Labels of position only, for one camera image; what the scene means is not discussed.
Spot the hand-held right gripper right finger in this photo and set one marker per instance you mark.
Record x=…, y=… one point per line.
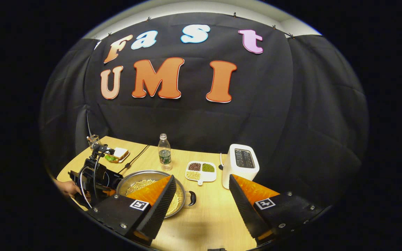
x=243, y=205

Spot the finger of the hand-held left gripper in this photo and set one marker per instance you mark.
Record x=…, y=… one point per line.
x=103, y=193

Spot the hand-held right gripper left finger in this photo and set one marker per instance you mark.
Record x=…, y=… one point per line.
x=162, y=205

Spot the pile of soybeans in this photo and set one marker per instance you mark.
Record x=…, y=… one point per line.
x=138, y=186

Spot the bread sandwich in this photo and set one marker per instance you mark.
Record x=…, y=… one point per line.
x=120, y=152

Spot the white toaster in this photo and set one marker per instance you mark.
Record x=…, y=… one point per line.
x=239, y=170

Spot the small heap of soybeans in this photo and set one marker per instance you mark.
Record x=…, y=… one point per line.
x=193, y=175

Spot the white divided dish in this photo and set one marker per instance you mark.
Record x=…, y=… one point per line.
x=204, y=177

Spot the heap of red beans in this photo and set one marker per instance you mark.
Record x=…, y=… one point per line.
x=194, y=166

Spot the heap of green mung beans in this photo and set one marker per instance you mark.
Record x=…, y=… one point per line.
x=208, y=167

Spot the clear plastic water bottle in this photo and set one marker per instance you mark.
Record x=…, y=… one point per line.
x=165, y=153

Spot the black backdrop cloth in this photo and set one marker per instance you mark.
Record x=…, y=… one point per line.
x=194, y=122

